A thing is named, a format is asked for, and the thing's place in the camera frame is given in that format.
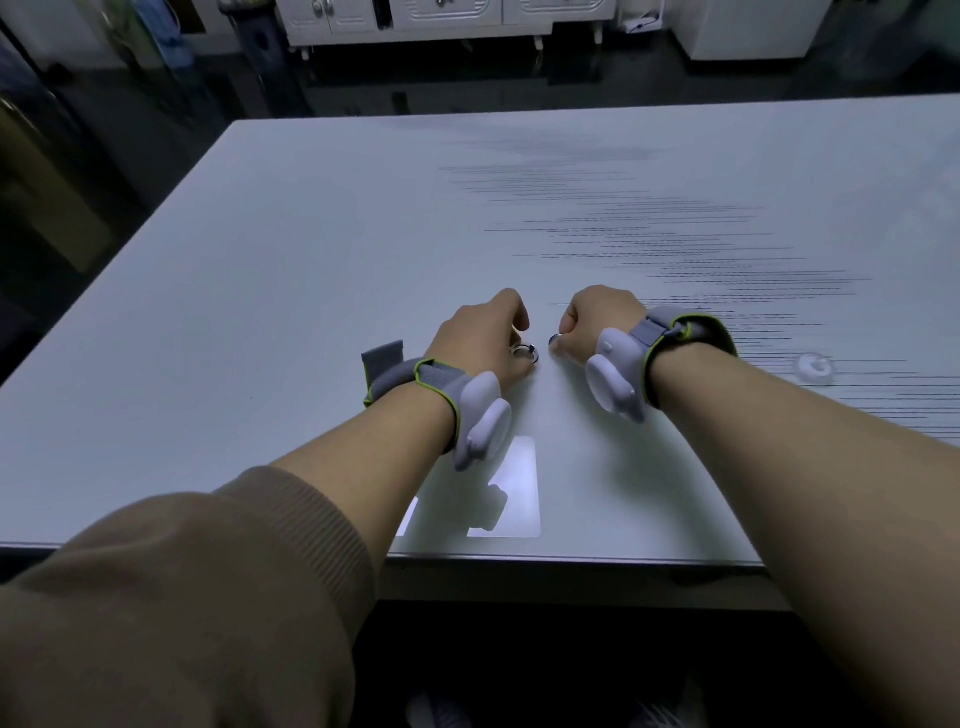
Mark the brown sweater sleeve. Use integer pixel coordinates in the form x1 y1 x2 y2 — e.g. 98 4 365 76
0 465 378 728

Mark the white cabinet with drawers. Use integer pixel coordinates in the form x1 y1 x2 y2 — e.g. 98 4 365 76
276 0 610 52

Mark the plain white cabinet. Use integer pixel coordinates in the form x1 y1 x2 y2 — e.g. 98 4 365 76
669 0 835 63

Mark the grey wrist tracker band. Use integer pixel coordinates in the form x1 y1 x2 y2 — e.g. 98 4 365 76
584 306 739 426
361 339 514 473

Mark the person's right forearm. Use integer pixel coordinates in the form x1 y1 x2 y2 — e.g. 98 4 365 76
646 343 960 728

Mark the person's left forearm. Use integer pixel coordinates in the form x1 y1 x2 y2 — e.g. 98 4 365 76
268 381 460 575

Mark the blue bag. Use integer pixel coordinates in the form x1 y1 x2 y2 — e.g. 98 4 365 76
135 0 198 70

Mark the small white round cap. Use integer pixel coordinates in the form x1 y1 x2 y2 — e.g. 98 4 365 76
794 351 836 388

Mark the person's right hand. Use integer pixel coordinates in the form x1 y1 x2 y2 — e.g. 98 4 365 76
549 285 650 369

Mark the person's left hand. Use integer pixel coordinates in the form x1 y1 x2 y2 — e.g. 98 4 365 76
423 288 541 396

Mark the grey right wrist tracker band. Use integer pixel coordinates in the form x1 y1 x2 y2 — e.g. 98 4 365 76
584 306 739 426

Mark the grey left wrist tracker band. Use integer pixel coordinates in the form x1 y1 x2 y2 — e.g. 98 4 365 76
361 339 514 473

